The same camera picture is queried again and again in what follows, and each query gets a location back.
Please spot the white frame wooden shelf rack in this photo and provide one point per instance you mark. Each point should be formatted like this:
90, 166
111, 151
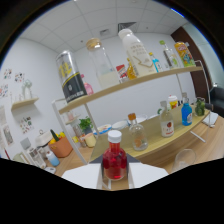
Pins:
153, 133

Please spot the light blue plastic bottle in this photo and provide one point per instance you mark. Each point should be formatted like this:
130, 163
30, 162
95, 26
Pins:
53, 159

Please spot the clear bottle red label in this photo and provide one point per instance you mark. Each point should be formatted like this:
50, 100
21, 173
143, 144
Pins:
167, 125

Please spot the small pink bottle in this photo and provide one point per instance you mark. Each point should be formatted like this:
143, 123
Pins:
88, 88

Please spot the large white milk bottle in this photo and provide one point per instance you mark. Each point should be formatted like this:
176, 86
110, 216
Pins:
138, 55

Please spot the bottle with green limes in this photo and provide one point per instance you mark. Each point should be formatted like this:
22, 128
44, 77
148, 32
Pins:
200, 107

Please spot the blue bottle orange cap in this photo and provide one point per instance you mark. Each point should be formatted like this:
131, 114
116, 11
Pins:
156, 64

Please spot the black chair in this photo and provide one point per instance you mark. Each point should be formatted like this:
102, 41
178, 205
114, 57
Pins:
217, 100

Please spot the brown door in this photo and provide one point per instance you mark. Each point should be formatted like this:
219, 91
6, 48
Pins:
196, 56

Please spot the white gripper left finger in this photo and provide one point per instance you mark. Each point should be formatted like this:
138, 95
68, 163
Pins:
83, 175

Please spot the white bowl red rim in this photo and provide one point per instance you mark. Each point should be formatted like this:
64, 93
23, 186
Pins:
140, 119

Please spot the wooden wall shelf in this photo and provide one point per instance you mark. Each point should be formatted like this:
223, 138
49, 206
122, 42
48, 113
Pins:
25, 103

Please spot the small green potted plant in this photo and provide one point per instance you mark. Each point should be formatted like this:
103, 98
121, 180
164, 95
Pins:
86, 125

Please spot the red liquid bottle white cap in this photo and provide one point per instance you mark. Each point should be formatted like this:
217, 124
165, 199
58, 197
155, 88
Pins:
114, 163

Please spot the red wall poster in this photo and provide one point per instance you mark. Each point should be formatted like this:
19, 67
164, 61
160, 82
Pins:
121, 71

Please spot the clear bottle orange cap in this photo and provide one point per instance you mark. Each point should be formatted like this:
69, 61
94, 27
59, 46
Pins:
138, 136

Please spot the blue bottle silver cap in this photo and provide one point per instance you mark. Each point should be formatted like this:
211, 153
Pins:
186, 115

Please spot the orange storage basket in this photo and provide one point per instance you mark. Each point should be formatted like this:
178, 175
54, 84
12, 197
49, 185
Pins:
61, 146

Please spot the white paper notebook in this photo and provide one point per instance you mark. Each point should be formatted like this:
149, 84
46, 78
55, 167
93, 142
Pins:
210, 119

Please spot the blue rimmed bowl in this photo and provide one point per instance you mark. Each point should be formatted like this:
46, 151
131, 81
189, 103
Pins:
103, 129

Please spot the clear bottle green cap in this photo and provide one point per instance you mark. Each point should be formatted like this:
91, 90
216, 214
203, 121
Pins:
170, 56

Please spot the clear glass with ice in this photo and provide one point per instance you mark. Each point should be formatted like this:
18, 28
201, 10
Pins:
184, 161

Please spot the large black silver can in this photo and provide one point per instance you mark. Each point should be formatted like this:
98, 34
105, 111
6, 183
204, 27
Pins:
70, 80

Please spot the large clear cork-lid bottle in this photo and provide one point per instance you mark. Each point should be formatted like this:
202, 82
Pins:
103, 66

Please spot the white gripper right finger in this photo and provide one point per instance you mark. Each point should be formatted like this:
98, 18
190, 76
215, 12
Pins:
146, 173

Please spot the white cup red lid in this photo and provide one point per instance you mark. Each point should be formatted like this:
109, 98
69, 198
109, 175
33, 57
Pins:
172, 101

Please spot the small amber bottle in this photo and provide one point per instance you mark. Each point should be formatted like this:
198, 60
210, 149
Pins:
131, 71

